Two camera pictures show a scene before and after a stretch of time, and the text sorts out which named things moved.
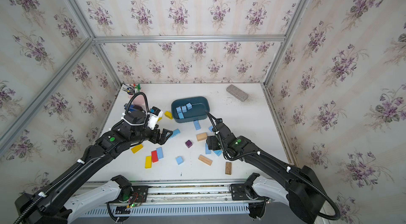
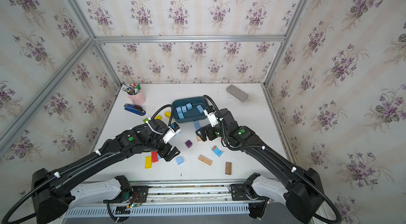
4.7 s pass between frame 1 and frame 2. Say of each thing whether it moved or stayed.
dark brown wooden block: stayed
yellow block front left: stayed
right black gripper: moved
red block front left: stayed
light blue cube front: stayed
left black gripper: moved
